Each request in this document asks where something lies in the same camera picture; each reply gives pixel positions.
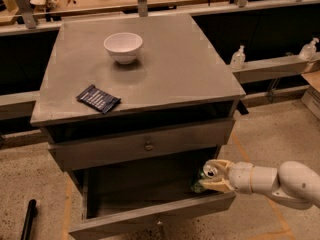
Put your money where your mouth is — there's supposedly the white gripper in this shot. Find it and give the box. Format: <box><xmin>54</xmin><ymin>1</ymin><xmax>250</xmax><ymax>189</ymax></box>
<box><xmin>199</xmin><ymin>159</ymin><xmax>254</xmax><ymax>194</ymax></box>

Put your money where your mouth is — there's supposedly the green soda can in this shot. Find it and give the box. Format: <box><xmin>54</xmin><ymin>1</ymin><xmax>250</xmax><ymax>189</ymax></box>
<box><xmin>190</xmin><ymin>165</ymin><xmax>218</xmax><ymax>194</ymax></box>

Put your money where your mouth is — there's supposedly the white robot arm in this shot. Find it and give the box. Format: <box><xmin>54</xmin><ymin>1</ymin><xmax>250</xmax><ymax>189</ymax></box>
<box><xmin>199</xmin><ymin>159</ymin><xmax>320</xmax><ymax>210</ymax></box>

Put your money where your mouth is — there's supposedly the grey drawer cabinet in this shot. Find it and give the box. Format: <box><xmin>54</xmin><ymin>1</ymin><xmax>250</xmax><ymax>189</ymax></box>
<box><xmin>29</xmin><ymin>13</ymin><xmax>247</xmax><ymax>240</ymax></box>

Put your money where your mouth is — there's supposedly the open grey middle drawer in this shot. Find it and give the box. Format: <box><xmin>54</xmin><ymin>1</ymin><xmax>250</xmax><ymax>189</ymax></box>
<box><xmin>69</xmin><ymin>149</ymin><xmax>235</xmax><ymax>240</ymax></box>

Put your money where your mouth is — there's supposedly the closed grey upper drawer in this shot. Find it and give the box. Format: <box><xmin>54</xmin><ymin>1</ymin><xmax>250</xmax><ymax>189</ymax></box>
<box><xmin>49</xmin><ymin>117</ymin><xmax>235</xmax><ymax>171</ymax></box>

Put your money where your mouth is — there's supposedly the clear sanitizer bottle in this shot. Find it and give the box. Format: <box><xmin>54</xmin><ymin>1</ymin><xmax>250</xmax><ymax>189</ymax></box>
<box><xmin>230</xmin><ymin>45</ymin><xmax>246</xmax><ymax>70</ymax></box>
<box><xmin>298</xmin><ymin>37</ymin><xmax>319</xmax><ymax>61</ymax></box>

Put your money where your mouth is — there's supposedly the cardboard box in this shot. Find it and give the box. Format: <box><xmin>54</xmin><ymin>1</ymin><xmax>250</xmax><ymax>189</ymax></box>
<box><xmin>301</xmin><ymin>70</ymin><xmax>320</xmax><ymax>120</ymax></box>

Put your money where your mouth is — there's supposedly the dark blue snack packet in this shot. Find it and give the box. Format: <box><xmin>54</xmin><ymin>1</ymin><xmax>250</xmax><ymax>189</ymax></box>
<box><xmin>76</xmin><ymin>85</ymin><xmax>121</xmax><ymax>114</ymax></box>

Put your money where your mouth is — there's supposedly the white ceramic bowl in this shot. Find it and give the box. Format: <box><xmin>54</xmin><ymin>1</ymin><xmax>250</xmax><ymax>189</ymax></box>
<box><xmin>104</xmin><ymin>32</ymin><xmax>143</xmax><ymax>65</ymax></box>

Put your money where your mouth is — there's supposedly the black cylindrical pole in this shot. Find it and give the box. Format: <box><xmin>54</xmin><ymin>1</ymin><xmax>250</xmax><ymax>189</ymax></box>
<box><xmin>20</xmin><ymin>199</ymin><xmax>37</xmax><ymax>240</ymax></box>

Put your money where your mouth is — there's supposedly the grey metal railing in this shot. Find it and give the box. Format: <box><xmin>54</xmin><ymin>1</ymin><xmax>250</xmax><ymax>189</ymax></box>
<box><xmin>0</xmin><ymin>0</ymin><xmax>320</xmax><ymax>122</ymax></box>

